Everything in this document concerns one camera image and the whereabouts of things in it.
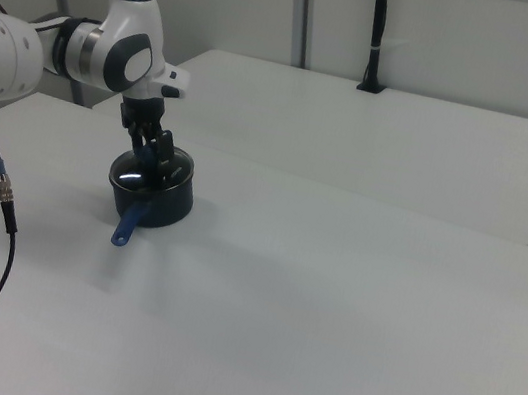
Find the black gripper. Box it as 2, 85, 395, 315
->
109, 90, 184, 169

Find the glass lid with blue knob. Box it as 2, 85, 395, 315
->
107, 136, 199, 202

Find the dark saucepan with blue handle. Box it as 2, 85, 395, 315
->
96, 136, 204, 259

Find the grey metal partition post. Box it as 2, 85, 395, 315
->
279, 0, 319, 70

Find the black camera pole with clamp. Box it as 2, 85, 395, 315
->
355, 0, 402, 97

